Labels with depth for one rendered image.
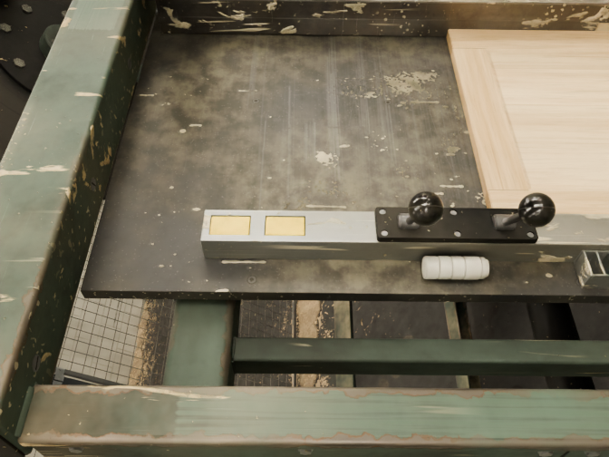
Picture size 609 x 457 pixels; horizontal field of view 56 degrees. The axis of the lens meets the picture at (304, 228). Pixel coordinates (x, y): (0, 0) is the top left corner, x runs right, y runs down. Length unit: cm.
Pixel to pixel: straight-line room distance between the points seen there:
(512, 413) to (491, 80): 57
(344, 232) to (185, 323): 23
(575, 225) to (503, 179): 12
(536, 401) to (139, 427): 40
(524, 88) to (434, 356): 48
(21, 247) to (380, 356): 44
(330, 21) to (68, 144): 52
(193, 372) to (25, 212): 27
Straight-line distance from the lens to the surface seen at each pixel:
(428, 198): 62
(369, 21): 109
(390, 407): 62
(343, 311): 192
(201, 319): 76
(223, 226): 74
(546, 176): 90
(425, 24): 111
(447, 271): 74
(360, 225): 74
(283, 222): 74
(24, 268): 69
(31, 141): 82
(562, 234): 80
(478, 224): 76
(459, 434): 62
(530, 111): 99
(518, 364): 80
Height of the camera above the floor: 191
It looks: 29 degrees down
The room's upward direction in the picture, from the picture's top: 64 degrees counter-clockwise
